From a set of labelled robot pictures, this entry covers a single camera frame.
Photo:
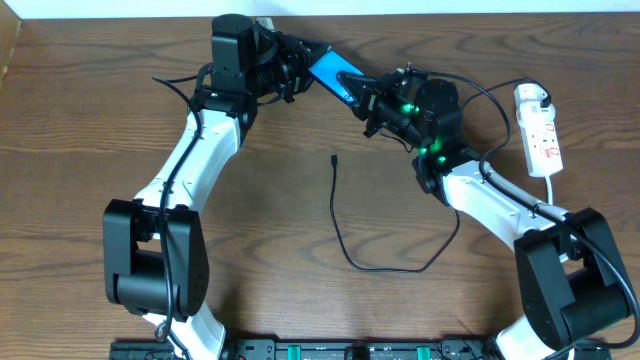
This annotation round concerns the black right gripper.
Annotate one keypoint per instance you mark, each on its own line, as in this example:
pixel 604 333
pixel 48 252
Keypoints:
pixel 373 103

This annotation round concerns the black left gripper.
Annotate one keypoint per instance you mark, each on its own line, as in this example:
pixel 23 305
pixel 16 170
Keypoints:
pixel 297 67

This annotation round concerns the blue Galaxy smartphone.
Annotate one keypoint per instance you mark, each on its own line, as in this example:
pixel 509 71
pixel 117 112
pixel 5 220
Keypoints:
pixel 330 70

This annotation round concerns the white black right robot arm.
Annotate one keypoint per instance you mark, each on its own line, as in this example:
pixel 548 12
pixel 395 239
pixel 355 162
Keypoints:
pixel 572 280

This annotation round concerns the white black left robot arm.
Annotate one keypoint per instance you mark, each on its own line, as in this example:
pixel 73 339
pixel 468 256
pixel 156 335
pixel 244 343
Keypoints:
pixel 155 259

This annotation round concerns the white power strip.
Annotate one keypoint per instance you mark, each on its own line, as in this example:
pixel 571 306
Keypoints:
pixel 535 116

